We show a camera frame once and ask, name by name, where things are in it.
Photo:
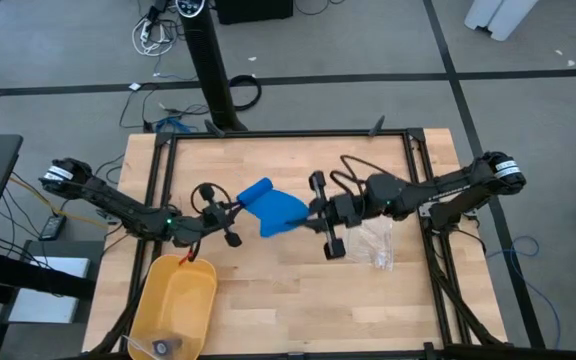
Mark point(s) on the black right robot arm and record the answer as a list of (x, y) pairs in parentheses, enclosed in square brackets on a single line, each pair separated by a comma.
[(443, 192)]

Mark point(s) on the clear plastic bag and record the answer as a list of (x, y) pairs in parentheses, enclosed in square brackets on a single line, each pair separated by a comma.
[(373, 242)]

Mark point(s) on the blue elastic bandage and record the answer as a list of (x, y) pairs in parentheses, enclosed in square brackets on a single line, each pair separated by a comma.
[(278, 210)]

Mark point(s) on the white shelf board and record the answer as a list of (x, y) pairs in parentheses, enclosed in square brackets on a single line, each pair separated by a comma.
[(48, 290)]

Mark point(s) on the clear bag with dark roll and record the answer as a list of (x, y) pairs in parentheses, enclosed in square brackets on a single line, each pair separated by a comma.
[(160, 345)]

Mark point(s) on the yellow plastic bin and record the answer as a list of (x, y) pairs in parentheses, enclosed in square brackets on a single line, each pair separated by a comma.
[(178, 300)]

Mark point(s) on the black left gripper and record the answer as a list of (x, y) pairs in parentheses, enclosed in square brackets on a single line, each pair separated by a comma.
[(215, 215)]

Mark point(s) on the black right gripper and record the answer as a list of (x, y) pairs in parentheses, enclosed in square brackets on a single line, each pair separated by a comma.
[(343, 210)]

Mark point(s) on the black power adapter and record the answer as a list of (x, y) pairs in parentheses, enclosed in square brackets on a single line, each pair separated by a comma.
[(53, 227)]

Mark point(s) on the white plastic housing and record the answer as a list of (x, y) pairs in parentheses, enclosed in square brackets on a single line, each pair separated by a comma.
[(500, 17)]

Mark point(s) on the black frame bracket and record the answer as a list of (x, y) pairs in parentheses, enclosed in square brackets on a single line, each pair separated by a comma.
[(377, 126), (214, 128)]

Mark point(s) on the black aluminium table frame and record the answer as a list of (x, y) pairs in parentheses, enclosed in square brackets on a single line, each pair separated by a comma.
[(288, 134)]

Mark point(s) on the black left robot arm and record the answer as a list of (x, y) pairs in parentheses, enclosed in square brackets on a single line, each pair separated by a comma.
[(118, 205)]

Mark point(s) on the black floor box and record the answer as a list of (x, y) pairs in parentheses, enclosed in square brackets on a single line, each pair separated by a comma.
[(253, 10)]

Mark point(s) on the black tower fan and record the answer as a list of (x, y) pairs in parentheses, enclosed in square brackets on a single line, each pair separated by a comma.
[(210, 65)]

